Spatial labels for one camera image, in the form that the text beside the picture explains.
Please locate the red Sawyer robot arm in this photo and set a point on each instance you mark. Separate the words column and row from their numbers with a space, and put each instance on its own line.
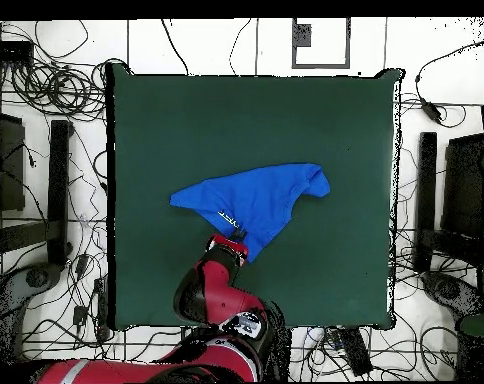
column 214, row 292

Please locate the black equipment box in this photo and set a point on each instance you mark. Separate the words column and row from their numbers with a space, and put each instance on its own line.
column 464, row 188
column 8, row 168

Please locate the blue shirt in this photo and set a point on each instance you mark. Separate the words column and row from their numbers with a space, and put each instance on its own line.
column 258, row 196

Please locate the grey square floor frame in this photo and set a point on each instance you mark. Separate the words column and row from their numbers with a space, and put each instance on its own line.
column 321, row 65

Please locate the dark green table cloth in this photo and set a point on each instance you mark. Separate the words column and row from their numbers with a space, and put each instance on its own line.
column 226, row 120

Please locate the black power strip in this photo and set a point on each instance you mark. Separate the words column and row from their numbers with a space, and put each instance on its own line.
column 102, row 308
column 356, row 352

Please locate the flat black box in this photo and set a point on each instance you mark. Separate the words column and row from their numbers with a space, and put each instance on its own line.
column 8, row 50

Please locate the black power adapter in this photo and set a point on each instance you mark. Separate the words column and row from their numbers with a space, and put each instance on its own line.
column 430, row 110

